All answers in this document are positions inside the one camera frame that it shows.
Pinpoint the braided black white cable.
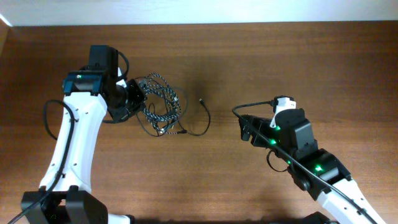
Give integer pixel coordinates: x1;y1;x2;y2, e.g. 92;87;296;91
136;72;188;136

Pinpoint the thin black cable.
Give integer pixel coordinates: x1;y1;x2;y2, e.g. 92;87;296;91
133;76;211;138

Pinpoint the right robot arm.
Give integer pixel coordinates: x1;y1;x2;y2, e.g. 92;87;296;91
239;109;384;223

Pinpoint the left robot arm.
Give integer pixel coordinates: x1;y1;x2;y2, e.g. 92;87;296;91
11;45;146;223

